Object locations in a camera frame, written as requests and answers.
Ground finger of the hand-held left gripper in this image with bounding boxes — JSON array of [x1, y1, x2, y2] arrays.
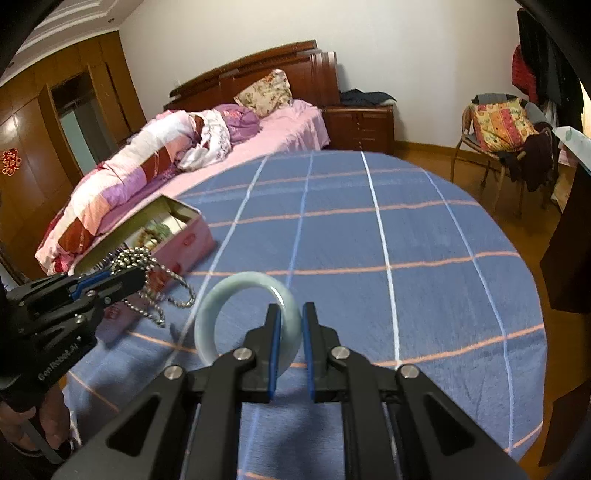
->
[[65, 270, 116, 298], [69, 267, 147, 320]]

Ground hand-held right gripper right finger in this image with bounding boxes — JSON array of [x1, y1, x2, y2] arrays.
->
[[301, 302, 532, 480]]

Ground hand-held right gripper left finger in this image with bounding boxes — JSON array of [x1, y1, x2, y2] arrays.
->
[[51, 302, 282, 480]]

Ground silver bead chain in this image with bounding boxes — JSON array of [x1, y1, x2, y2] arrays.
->
[[107, 247, 197, 328]]

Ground pink tin box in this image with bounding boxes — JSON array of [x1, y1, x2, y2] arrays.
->
[[71, 194, 217, 344]]

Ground pale jade bangle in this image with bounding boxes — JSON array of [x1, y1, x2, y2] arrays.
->
[[194, 272, 303, 377]]

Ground person's left hand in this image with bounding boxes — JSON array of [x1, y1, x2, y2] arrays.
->
[[0, 381, 72, 457]]

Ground blue plaid tablecloth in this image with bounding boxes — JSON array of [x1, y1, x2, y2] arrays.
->
[[65, 150, 548, 480]]

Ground pink patchwork quilt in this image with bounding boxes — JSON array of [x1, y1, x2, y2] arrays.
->
[[34, 111, 232, 275]]

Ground red paper decoration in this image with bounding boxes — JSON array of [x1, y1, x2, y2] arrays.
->
[[0, 148, 21, 176]]

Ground brown wooden wardrobe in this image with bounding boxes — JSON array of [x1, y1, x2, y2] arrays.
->
[[0, 30, 148, 278]]

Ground white pink floral garment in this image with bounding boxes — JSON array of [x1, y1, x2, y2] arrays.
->
[[178, 111, 232, 171]]

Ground purple garment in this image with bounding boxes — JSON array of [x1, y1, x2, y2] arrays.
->
[[210, 104, 264, 144]]

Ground bed with pink sheet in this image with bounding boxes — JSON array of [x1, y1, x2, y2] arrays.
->
[[34, 99, 331, 278]]

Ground floral pillow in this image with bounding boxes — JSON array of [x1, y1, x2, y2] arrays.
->
[[233, 69, 294, 118]]

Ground brown wooden nightstand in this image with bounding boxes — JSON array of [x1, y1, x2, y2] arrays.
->
[[321, 104, 395, 155]]

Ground brown wooden headboard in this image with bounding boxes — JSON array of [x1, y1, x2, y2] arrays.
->
[[164, 39, 340, 112]]

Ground wooden chair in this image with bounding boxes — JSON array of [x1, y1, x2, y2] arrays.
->
[[450, 92, 561, 217]]

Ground dark folded clothes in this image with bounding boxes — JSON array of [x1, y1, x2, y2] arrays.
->
[[339, 89, 398, 107]]

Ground dark wooden desk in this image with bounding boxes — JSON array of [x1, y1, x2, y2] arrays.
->
[[538, 157, 591, 467]]

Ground orange patterned cushion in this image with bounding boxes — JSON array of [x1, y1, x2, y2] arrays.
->
[[468, 98, 539, 153]]

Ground dark red garment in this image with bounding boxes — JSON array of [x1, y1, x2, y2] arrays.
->
[[501, 134, 557, 192]]

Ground white dotted desk cover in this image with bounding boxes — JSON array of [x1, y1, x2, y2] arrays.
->
[[551, 126, 591, 174]]

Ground red hanging garment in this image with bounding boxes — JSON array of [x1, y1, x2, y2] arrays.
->
[[512, 44, 539, 95]]

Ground dark hanging coat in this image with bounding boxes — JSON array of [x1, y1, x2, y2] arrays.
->
[[517, 7, 583, 130]]

